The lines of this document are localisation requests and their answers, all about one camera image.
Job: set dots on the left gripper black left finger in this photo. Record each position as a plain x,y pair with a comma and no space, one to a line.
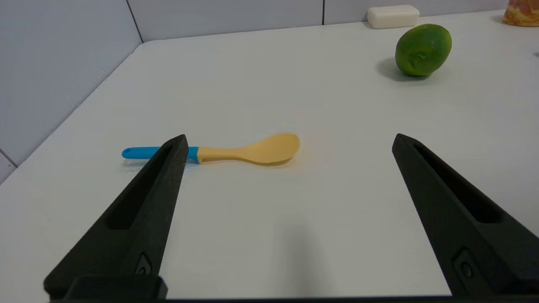
139,219

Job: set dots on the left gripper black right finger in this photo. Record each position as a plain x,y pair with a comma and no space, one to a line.
459,219

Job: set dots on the green lime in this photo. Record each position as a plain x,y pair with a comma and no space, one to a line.
423,48

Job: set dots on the white soap bar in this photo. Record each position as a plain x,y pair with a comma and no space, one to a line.
393,16

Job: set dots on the golden cream puff bread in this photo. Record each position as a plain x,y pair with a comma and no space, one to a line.
524,12

